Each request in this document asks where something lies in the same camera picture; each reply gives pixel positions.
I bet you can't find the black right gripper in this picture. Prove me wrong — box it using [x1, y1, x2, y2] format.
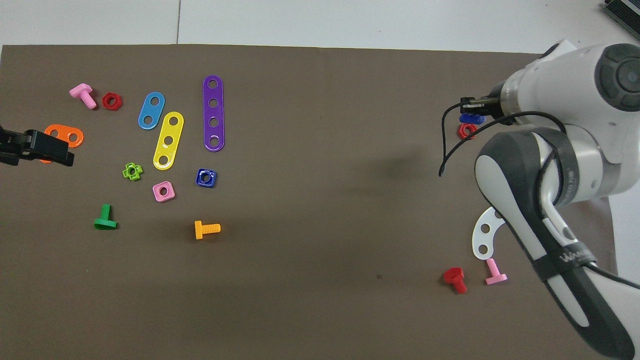
[460, 84, 516, 126]

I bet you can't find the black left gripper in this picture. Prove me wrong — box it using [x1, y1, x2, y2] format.
[0, 126, 76, 168]

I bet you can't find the blue square plastic nut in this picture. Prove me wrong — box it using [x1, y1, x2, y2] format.
[195, 168, 218, 189]

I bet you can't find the orange heart-shaped plastic plate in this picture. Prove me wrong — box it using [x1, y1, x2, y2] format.
[39, 124, 85, 164]

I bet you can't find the pink plastic screw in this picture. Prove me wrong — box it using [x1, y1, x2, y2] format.
[69, 83, 98, 110]
[485, 258, 509, 286]

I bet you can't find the dark green plastic screw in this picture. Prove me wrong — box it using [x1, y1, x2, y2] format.
[93, 204, 118, 231]

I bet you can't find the blue two-hole plastic plate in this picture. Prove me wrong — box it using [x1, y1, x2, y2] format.
[137, 91, 166, 131]

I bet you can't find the pink square plastic nut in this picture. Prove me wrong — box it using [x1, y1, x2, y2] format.
[152, 181, 176, 203]

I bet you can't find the white curved five-hole plate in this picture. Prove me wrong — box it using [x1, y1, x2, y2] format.
[471, 206, 507, 261]

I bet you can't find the yellow three-hole plastic plate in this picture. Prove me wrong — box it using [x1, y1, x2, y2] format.
[152, 111, 185, 171]

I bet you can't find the red plastic screw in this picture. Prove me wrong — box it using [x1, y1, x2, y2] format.
[443, 267, 468, 295]

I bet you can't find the dark ribbed electronic device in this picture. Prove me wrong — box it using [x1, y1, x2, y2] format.
[601, 0, 640, 28]

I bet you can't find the purple four-hole plastic plate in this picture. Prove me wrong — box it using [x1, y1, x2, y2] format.
[202, 75, 226, 152]

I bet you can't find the orange plastic screw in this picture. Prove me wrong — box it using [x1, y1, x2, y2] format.
[194, 220, 222, 240]

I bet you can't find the brown table mat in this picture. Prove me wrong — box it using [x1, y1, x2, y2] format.
[0, 44, 630, 360]

